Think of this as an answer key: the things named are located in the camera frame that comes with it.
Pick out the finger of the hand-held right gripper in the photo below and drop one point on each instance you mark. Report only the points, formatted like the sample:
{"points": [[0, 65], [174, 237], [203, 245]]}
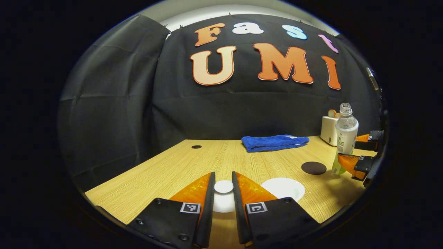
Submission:
{"points": [[375, 135], [347, 162]]}

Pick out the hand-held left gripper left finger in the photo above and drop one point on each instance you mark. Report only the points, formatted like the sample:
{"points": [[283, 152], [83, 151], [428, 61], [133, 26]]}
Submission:
{"points": [[210, 207]]}

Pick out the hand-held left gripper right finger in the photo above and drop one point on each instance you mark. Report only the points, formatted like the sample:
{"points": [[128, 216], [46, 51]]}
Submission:
{"points": [[238, 207]]}

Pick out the white teacup lid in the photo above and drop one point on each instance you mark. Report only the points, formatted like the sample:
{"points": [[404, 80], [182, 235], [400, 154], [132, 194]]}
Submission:
{"points": [[224, 188]]}

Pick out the clear water bottle green label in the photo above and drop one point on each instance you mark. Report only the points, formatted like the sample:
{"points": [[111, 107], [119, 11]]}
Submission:
{"points": [[345, 135]]}

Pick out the dark brown round coaster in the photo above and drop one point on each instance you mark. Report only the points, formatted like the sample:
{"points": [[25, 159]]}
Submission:
{"points": [[313, 168]]}

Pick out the white porcelain teacup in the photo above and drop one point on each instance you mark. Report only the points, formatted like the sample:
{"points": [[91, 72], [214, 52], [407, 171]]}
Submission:
{"points": [[283, 188]]}

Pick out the white toaster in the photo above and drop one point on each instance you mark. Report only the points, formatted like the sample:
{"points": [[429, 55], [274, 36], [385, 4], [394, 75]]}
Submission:
{"points": [[328, 133]]}

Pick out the bread slice in toaster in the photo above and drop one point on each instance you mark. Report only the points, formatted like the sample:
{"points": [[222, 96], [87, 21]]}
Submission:
{"points": [[332, 113]]}

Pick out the blue folded towel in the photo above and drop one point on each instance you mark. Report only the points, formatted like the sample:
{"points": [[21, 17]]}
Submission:
{"points": [[273, 142]]}

